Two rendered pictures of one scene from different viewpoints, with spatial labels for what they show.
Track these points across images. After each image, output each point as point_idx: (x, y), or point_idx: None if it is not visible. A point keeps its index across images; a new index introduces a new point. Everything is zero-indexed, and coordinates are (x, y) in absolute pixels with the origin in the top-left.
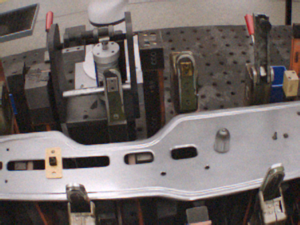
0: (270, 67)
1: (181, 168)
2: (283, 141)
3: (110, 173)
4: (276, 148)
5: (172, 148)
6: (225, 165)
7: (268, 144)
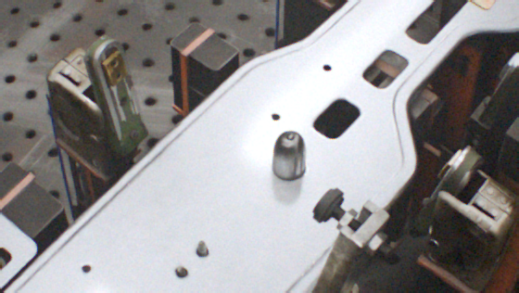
0: None
1: (312, 90)
2: (175, 255)
3: (389, 23)
4: (177, 230)
5: (360, 112)
6: (248, 137)
7: (203, 226)
